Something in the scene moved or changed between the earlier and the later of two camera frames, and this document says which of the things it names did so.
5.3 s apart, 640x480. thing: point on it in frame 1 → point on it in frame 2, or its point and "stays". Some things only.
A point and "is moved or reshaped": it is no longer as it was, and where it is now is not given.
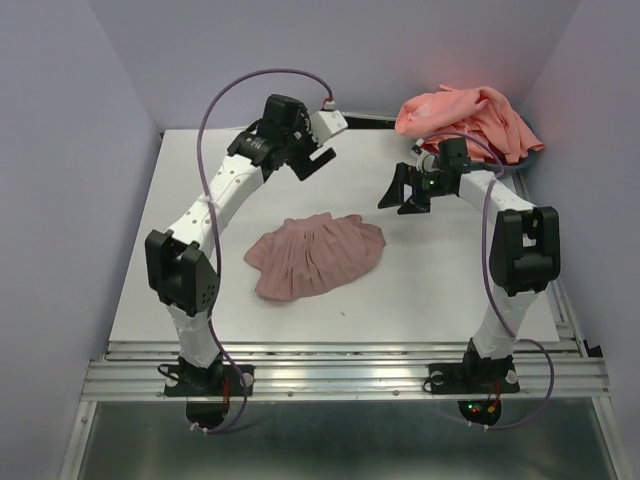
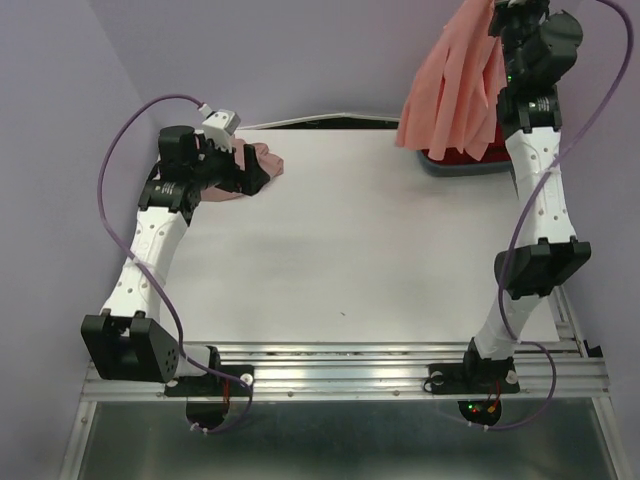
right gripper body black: [427, 185] → [515, 21]
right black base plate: [469, 378] stays
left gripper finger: [311, 167] → [254, 176]
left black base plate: [214, 381] stays
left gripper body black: [300, 141] → [216, 167]
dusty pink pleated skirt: [315, 255] is moved or reshaped
